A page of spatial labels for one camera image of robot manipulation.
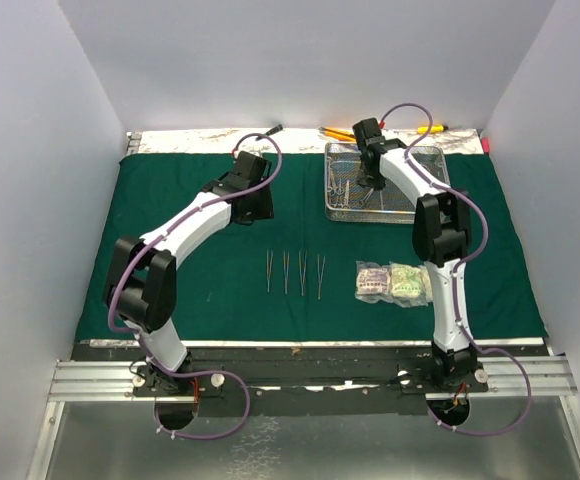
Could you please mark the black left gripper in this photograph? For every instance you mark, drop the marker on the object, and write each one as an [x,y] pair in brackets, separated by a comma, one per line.
[262,206]

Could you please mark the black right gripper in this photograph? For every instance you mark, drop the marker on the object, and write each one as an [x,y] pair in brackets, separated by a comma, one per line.
[377,183]

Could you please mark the metal mesh instrument tray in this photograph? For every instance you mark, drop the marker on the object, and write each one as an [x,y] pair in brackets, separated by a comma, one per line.
[387,206]

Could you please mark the steel scissors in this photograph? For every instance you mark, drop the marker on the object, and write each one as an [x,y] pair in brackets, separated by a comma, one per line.
[346,196]

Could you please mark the curved tip steel tweezers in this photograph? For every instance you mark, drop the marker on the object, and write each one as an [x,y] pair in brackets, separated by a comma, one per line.
[269,269]

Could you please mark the dark green surgical drape cloth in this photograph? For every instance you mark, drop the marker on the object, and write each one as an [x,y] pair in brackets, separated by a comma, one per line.
[281,270]

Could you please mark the pink packet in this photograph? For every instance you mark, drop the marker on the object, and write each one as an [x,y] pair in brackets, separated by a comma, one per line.
[372,283]

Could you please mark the green gauze packet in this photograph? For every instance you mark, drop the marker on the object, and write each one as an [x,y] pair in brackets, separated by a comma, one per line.
[407,285]
[426,284]

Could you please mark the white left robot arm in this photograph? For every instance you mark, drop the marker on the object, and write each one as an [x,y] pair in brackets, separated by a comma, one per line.
[141,285]

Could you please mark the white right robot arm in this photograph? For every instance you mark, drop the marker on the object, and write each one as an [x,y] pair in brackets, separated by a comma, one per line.
[441,238]

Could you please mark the green black screwdriver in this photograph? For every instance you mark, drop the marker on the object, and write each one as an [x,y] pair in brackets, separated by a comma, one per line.
[277,128]

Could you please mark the red object at table edge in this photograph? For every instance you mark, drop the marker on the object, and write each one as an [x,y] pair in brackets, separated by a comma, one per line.
[485,145]

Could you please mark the yellow handled screwdriver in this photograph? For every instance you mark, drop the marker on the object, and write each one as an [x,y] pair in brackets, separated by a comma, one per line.
[433,129]

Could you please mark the aluminium front rail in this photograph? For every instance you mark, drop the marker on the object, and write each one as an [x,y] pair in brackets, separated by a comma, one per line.
[90,381]

